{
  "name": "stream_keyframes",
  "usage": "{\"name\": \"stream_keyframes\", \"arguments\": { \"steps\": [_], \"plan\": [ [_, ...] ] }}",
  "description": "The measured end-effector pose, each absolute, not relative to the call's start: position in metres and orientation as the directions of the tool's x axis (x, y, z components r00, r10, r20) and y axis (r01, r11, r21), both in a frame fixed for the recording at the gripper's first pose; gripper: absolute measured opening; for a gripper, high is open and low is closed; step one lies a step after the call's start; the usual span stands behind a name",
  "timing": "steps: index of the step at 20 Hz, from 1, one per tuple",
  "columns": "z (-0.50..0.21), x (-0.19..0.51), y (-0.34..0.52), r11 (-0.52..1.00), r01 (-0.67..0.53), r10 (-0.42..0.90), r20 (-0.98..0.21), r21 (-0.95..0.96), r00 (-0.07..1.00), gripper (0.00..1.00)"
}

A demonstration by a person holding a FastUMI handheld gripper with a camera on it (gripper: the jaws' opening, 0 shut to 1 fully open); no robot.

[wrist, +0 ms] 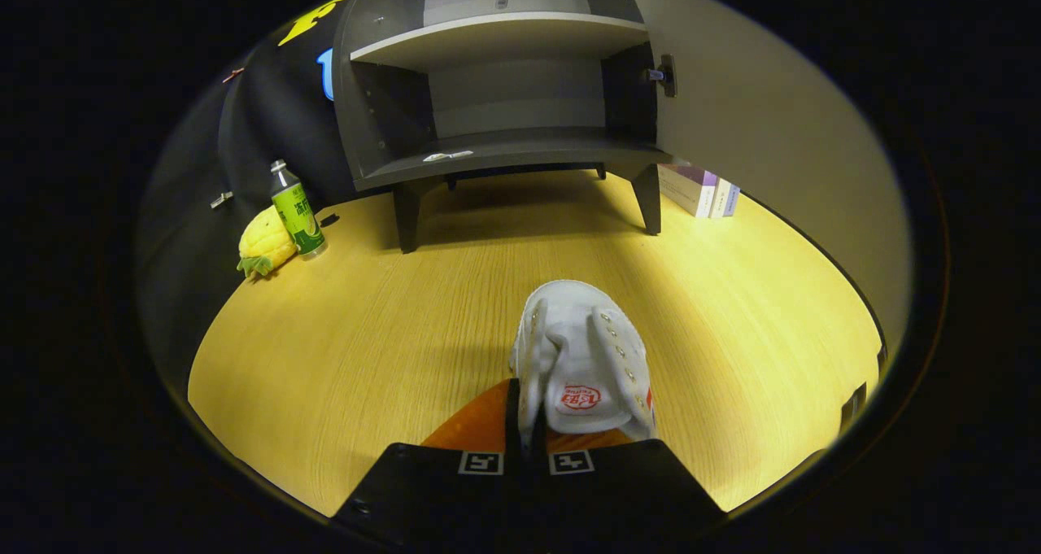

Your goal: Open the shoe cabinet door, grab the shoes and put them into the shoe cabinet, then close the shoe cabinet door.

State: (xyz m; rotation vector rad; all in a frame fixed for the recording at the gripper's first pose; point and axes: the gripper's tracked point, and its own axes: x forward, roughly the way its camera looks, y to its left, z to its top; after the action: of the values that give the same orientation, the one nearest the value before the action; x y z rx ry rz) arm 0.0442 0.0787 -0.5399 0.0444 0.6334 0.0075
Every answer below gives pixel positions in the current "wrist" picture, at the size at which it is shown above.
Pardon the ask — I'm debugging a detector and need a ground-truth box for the yellow plush toy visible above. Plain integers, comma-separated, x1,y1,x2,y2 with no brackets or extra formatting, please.
237,204,298,280

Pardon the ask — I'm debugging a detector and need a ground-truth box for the white canvas shoe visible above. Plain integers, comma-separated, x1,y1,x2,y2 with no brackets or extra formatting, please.
510,280,658,457

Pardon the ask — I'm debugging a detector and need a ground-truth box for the dark grey shoe cabinet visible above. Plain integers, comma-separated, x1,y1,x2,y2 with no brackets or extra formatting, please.
332,0,674,254

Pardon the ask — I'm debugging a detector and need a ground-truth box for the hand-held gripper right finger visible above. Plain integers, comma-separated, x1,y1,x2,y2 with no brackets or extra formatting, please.
527,428,726,543

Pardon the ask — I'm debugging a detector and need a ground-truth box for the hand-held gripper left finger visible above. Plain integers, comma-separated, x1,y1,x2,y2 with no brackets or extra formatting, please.
329,379,528,543

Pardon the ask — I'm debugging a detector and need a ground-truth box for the black backdrop cloth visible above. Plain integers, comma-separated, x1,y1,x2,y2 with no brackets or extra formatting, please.
134,0,363,392

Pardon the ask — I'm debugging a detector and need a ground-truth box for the green label drink bottle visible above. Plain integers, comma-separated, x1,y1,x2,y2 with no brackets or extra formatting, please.
269,159,328,260

